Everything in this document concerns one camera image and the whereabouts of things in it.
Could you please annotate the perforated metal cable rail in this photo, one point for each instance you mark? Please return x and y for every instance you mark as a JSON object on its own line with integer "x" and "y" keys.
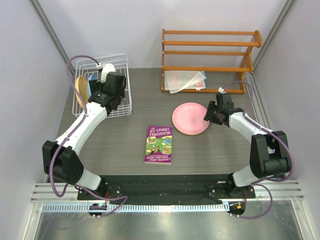
{"x": 91, "y": 207}

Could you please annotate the white wire dish rack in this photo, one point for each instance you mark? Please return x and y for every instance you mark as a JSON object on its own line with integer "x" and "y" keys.
{"x": 86, "y": 66}

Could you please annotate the blue plate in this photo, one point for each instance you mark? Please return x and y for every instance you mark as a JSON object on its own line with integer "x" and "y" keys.
{"x": 92, "y": 81}

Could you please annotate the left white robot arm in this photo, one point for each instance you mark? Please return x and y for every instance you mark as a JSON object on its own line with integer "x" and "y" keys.
{"x": 61, "y": 157}

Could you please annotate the purple treehouse book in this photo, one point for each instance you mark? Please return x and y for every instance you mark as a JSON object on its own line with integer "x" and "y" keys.
{"x": 159, "y": 141}

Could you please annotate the pink plate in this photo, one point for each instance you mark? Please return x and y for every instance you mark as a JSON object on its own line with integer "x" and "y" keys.
{"x": 190, "y": 117}

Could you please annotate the clear plastic document folder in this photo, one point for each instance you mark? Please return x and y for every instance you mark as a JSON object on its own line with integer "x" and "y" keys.
{"x": 177, "y": 80}

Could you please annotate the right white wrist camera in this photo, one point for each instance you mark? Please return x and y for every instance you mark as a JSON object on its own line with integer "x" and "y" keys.
{"x": 221, "y": 90}

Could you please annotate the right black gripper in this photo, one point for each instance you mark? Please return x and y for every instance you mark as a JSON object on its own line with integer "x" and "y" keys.
{"x": 212, "y": 105}

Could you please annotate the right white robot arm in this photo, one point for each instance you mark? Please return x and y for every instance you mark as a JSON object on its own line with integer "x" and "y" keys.
{"x": 269, "y": 152}

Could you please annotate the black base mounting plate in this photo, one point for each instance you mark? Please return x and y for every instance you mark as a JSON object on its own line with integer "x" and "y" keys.
{"x": 168, "y": 190}

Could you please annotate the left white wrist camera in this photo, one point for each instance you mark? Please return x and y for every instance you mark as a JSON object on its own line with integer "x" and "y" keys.
{"x": 105, "y": 69}

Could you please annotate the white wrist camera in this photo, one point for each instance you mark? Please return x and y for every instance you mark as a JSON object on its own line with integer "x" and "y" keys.
{"x": 221, "y": 90}
{"x": 105, "y": 69}

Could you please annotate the yellow plate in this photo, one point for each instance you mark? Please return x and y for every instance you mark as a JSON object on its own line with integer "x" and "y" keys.
{"x": 81, "y": 85}

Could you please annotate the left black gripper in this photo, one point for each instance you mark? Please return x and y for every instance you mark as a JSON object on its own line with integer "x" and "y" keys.
{"x": 96, "y": 86}

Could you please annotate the orange wooden shelf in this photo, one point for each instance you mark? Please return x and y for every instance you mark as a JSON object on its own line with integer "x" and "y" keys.
{"x": 209, "y": 51}

